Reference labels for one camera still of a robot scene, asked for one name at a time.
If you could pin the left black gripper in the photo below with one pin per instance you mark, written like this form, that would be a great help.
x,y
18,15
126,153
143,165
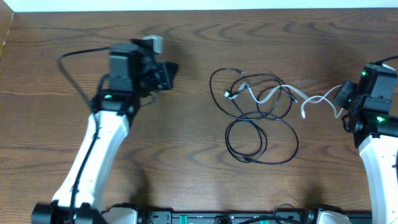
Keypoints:
x,y
168,73

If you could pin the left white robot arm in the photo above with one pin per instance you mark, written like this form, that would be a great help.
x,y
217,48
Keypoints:
x,y
133,74

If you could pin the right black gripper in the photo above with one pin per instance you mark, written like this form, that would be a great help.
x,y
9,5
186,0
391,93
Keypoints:
x,y
348,87

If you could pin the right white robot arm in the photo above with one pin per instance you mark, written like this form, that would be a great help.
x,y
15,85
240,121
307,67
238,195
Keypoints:
x,y
374,130

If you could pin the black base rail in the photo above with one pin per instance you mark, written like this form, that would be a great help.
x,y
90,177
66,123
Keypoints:
x,y
285,213

